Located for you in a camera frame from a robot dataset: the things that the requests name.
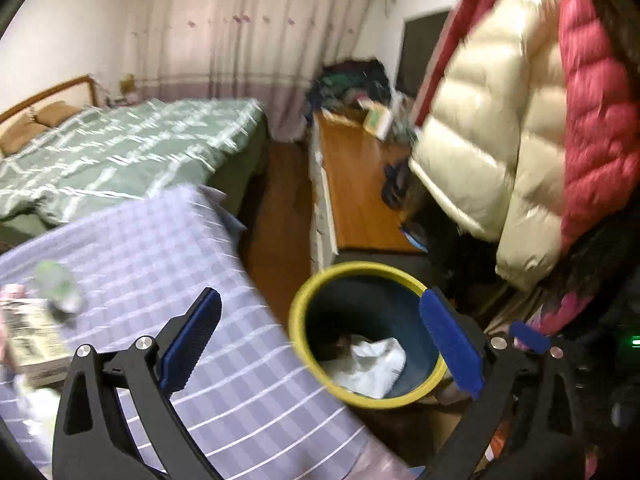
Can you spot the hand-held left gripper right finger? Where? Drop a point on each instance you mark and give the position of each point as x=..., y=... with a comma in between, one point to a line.
x=450, y=340

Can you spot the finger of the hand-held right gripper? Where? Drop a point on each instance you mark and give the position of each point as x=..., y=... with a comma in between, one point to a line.
x=530, y=336

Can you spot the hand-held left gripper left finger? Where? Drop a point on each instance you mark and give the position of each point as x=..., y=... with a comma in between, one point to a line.
x=192, y=335

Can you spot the white paper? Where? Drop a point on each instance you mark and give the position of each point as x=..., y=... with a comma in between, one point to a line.
x=370, y=370

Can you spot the yellow rimmed dark bin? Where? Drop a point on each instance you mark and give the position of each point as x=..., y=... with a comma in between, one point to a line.
x=370, y=305

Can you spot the pink floral garment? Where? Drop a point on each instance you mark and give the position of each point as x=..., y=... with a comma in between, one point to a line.
x=565, y=310

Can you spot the checked purple tablecloth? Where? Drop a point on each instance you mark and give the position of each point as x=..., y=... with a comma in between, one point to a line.
x=150, y=260

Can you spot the clear green plastic container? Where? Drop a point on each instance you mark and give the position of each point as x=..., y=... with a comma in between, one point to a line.
x=57, y=285

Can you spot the printed carton box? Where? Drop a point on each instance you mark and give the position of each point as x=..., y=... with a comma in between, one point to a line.
x=30, y=340

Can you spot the dark blue cloth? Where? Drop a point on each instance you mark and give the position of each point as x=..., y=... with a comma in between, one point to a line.
x=397, y=182

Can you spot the wooden desk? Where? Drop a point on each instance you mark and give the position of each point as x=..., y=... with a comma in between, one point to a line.
x=360, y=185

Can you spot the green checked duvet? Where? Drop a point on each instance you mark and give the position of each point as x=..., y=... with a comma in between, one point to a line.
x=125, y=150

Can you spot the cream puffer jacket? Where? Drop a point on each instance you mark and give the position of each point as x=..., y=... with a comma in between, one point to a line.
x=480, y=135

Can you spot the small pale box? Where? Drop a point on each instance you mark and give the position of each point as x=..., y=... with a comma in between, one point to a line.
x=377, y=120

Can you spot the red puffer jacket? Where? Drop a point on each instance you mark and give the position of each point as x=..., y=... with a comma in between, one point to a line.
x=600, y=110

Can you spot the brown pillow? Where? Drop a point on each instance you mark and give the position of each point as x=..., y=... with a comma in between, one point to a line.
x=20, y=137
x=57, y=114

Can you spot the small cardboard box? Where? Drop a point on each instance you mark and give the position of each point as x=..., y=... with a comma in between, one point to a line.
x=127, y=83

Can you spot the pile of mixed clothes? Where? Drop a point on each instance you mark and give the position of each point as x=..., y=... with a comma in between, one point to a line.
x=350, y=82

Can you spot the wooden bed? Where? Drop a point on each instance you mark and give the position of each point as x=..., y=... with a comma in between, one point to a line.
x=50, y=91

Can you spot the black television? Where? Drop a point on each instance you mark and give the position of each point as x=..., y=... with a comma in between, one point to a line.
x=422, y=55

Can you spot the pink white curtain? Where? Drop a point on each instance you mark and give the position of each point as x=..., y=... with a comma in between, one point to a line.
x=240, y=35

